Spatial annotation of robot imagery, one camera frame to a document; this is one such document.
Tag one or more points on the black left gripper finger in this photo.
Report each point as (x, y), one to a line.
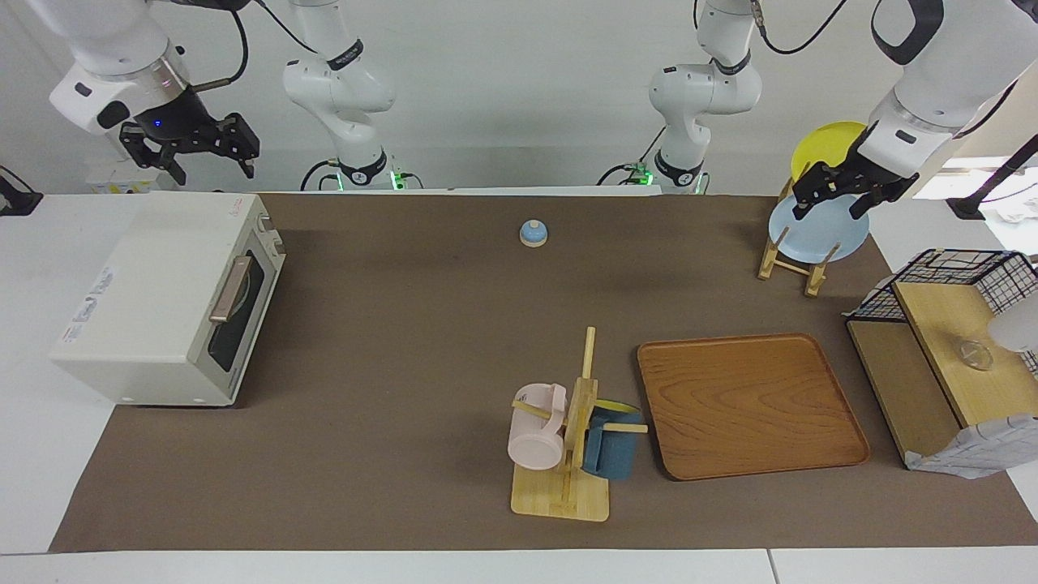
(868, 203)
(819, 191)

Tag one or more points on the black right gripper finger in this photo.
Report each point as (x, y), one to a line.
(154, 154)
(239, 142)

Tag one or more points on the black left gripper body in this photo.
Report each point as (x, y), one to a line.
(888, 180)

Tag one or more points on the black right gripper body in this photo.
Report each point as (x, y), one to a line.
(180, 122)

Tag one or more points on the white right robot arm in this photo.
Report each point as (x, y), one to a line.
(105, 32)

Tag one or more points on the white toaster oven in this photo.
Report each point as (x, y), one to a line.
(146, 292)

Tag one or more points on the light blue plate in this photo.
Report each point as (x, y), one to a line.
(819, 235)

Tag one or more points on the yellow plate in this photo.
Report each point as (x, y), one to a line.
(827, 146)

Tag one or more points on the white box with label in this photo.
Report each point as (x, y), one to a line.
(113, 177)

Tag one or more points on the wooden plate rack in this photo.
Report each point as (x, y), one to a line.
(815, 276)

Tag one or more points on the black stand pole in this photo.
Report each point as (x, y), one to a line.
(993, 182)

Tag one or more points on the small clear glass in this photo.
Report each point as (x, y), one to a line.
(977, 355)

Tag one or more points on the blurred white object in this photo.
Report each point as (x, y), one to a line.
(1015, 328)

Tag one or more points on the brown wooden tray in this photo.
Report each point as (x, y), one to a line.
(746, 405)

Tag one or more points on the brown table mat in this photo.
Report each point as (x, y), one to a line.
(405, 341)

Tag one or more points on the grey quilted cloth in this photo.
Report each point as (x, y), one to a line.
(981, 450)

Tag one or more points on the blue bell with wooden knob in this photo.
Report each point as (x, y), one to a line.
(533, 234)

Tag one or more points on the dark blue mug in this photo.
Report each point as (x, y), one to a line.
(610, 454)

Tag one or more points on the pink mug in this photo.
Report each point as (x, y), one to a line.
(535, 438)

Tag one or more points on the wooden mug tree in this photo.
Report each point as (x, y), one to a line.
(559, 495)

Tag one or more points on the black clamp mount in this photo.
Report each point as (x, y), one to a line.
(18, 195)

